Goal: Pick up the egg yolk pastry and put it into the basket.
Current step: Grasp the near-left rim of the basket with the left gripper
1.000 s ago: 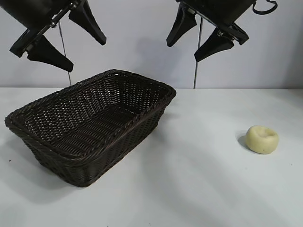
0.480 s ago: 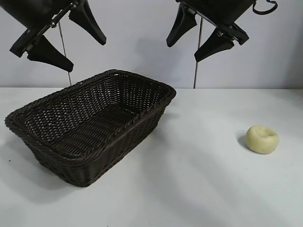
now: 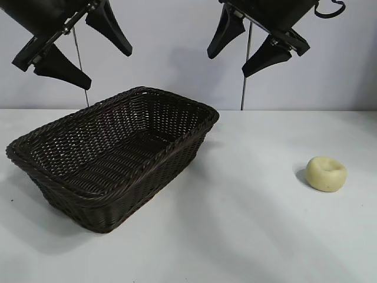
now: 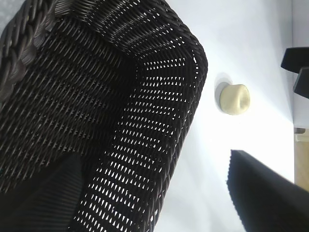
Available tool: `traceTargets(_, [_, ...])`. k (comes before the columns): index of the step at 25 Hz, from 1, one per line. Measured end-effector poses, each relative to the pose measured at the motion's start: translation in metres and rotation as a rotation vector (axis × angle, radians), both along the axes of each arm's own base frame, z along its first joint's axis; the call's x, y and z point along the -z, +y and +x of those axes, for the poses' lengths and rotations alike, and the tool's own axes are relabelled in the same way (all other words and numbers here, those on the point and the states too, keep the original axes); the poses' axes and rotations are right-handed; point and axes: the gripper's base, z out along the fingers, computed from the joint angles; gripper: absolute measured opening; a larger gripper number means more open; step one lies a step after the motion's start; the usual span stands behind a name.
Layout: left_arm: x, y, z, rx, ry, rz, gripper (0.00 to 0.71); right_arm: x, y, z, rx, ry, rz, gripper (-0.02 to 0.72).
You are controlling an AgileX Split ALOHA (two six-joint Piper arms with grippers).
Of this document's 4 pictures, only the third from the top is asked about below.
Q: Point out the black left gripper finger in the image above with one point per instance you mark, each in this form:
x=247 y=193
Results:
x=109 y=29
x=62 y=69

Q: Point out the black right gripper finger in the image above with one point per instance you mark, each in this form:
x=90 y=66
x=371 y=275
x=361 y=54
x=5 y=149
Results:
x=226 y=29
x=271 y=56

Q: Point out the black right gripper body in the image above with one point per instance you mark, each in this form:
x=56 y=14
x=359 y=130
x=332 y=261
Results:
x=274 y=14

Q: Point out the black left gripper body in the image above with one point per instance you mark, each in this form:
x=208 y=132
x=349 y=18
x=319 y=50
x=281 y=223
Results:
x=44 y=17

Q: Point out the dark brown wicker basket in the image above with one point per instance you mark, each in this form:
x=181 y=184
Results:
x=112 y=165

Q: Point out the pale yellow egg yolk pastry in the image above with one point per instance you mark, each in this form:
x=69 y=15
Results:
x=321 y=177

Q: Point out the thin grey vertical rod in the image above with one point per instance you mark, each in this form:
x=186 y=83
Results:
x=245 y=82
x=79 y=59

